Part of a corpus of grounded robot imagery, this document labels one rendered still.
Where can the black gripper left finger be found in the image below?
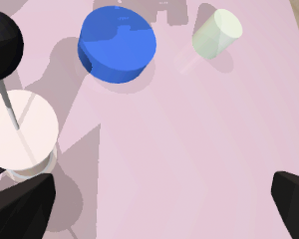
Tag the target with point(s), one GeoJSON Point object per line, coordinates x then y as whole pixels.
{"type": "Point", "coordinates": [25, 208]}

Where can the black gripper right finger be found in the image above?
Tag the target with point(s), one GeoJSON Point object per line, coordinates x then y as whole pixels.
{"type": "Point", "coordinates": [285, 193]}

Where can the blue cylinder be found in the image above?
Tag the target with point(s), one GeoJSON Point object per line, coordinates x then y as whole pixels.
{"type": "Point", "coordinates": [116, 44]}

